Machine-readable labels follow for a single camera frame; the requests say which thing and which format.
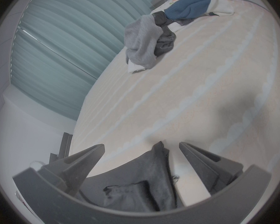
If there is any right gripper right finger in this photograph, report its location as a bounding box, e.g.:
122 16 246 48
179 142 244 193

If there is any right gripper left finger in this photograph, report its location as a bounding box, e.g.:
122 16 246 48
38 144 106 195

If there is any black T-shirt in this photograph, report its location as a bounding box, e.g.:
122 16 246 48
75 141 180 212

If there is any bed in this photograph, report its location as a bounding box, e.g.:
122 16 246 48
71 0 280 207

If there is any pile of clothes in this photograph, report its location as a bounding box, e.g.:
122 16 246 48
124 0 235 74

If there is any blue-green curtain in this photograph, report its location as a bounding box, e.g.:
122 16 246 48
10 29 98 121
18 0 154 80

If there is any white printed pillow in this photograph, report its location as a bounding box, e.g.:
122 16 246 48
150 0 180 14

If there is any grey bedside table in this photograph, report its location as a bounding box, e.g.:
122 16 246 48
150 0 165 9

